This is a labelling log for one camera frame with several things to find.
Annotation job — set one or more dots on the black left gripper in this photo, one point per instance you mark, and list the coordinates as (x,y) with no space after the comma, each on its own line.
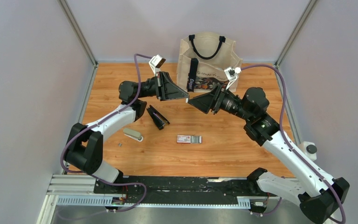
(166,89)

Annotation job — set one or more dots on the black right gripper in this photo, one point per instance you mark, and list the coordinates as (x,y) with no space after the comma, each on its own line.
(204,102)

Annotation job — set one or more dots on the black stapler base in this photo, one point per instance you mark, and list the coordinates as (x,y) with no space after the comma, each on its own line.
(158,119)

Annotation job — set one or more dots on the red staples box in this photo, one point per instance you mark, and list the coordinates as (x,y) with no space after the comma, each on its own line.
(189,139)

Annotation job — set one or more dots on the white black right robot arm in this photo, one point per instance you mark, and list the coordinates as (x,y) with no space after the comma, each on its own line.
(317,193)

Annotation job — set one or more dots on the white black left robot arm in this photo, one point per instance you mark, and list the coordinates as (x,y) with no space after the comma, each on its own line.
(84,148)

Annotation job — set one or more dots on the beige canvas tote bag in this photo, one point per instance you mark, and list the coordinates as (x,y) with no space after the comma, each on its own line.
(203,56)

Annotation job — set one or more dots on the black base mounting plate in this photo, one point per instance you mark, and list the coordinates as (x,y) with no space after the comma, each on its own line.
(177,190)

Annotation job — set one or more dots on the white plastic bottle black cap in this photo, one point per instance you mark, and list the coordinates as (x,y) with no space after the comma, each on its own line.
(309,149)

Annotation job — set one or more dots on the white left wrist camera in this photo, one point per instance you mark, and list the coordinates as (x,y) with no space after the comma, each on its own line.
(155,63)

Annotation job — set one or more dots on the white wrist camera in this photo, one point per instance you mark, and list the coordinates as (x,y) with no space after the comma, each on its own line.
(232,75)
(155,63)

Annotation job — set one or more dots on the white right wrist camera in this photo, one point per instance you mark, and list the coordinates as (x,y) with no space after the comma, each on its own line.
(232,75)

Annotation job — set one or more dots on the aluminium frame rail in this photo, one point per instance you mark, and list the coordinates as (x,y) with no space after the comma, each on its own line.
(79,190)

